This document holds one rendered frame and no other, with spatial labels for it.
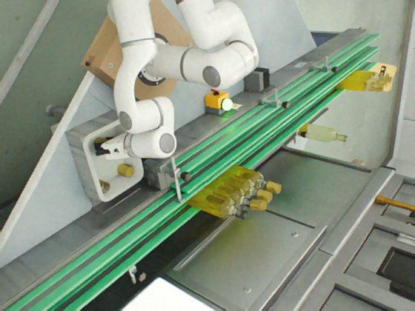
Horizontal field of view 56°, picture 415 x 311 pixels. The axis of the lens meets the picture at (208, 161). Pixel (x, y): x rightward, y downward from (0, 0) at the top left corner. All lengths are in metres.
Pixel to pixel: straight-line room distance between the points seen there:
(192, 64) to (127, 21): 0.21
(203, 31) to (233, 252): 0.70
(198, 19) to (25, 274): 0.79
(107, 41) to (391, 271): 1.07
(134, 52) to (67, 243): 0.58
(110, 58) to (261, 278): 0.76
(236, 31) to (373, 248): 0.81
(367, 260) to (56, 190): 0.97
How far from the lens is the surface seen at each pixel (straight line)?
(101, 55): 1.15
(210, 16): 1.02
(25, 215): 1.21
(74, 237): 1.22
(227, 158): 1.43
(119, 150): 1.07
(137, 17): 0.96
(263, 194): 1.31
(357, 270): 1.33
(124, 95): 0.93
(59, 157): 1.20
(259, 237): 1.36
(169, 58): 1.13
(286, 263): 1.26
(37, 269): 1.17
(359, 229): 1.45
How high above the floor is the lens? 1.74
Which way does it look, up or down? 36 degrees down
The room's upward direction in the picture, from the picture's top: 107 degrees clockwise
